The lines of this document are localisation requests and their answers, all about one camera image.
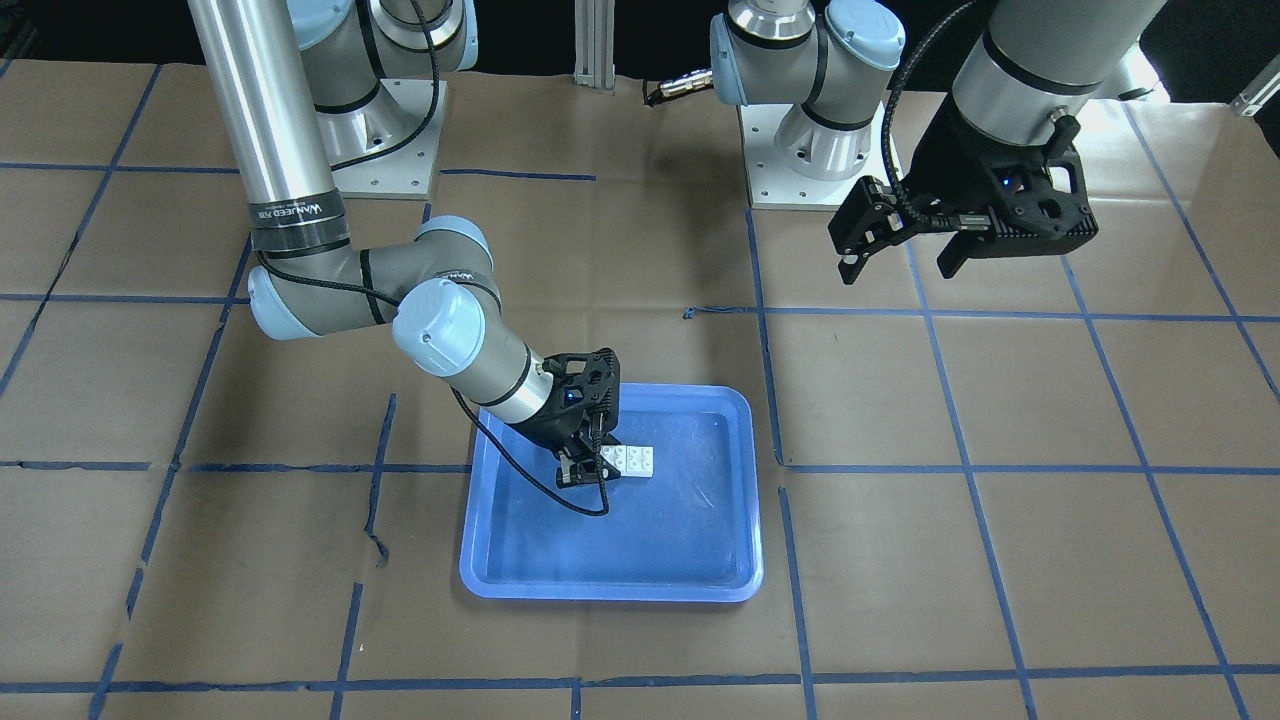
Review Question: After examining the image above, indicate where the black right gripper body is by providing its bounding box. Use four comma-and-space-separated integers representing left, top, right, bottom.
517, 348, 621, 462

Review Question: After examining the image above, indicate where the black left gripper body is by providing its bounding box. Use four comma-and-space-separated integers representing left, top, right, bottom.
902, 100, 1100, 251

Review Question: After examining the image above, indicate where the aluminium frame post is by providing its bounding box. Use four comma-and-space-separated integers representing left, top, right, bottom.
572, 0, 616, 94

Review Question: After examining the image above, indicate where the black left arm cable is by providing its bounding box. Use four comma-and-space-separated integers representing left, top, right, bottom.
884, 0, 991, 233

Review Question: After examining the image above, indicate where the blue plastic tray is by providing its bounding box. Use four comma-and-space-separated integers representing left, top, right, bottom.
460, 383, 765, 603

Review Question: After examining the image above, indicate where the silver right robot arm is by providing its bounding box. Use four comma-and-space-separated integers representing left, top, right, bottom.
189, 1, 626, 488

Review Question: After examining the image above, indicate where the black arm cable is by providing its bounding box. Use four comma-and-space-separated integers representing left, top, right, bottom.
884, 0, 991, 233
250, 0, 611, 518

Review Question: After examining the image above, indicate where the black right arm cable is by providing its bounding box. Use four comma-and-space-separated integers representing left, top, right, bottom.
250, 0, 611, 518

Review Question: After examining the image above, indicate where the white toy block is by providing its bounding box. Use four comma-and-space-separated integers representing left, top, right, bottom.
599, 445, 644, 482
622, 445, 655, 478

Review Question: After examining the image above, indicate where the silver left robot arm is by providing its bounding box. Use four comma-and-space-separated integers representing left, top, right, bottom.
643, 1, 1161, 284

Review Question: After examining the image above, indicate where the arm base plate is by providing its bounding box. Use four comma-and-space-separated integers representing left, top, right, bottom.
737, 104, 888, 211
316, 79, 449, 201

